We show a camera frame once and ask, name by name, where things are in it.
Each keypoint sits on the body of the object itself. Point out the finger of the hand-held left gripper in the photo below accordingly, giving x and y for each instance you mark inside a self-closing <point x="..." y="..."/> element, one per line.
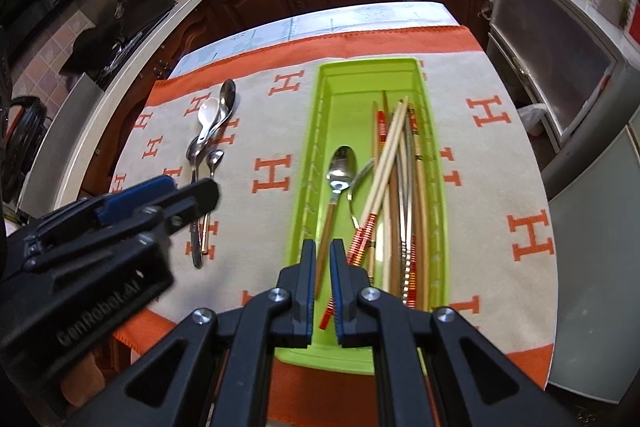
<point x="195" y="202"/>
<point x="135" y="199"/>

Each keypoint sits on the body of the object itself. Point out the orange and beige printed blanket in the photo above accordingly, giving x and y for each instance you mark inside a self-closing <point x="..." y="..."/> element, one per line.
<point x="250" y="117"/>

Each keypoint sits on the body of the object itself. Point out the white ceramic spoon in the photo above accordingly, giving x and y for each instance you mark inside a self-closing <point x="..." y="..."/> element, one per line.
<point x="207" y="112"/>

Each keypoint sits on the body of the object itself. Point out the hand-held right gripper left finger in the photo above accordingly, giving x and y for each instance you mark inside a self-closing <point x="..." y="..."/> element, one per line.
<point x="310" y="287"/>

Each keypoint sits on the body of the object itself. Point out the black gas stove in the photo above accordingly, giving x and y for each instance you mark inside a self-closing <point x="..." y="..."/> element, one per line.
<point x="125" y="22"/>

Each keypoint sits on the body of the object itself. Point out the person's left hand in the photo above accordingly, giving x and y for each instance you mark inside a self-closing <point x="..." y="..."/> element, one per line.
<point x="82" y="377"/>

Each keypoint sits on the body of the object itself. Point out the translucent-door cabinet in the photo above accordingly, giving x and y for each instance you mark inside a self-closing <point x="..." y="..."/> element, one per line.
<point x="550" y="47"/>

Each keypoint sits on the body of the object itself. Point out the green plastic tray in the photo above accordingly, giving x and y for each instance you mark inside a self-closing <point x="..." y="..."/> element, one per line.
<point x="345" y="107"/>

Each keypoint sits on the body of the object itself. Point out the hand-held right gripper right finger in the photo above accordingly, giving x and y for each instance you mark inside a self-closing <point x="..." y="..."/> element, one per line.
<point x="336" y="287"/>

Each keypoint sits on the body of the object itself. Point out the white trash bag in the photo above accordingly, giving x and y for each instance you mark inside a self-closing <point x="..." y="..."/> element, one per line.
<point x="532" y="119"/>

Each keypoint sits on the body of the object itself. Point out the white printed table sheet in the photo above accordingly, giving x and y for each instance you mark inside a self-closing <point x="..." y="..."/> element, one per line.
<point x="350" y="19"/>

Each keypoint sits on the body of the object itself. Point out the pile of assorted chopsticks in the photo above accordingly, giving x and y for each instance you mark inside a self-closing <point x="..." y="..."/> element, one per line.
<point x="385" y="157"/>

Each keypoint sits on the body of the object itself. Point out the large metal spoon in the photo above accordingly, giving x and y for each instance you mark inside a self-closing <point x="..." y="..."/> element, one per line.
<point x="227" y="93"/>

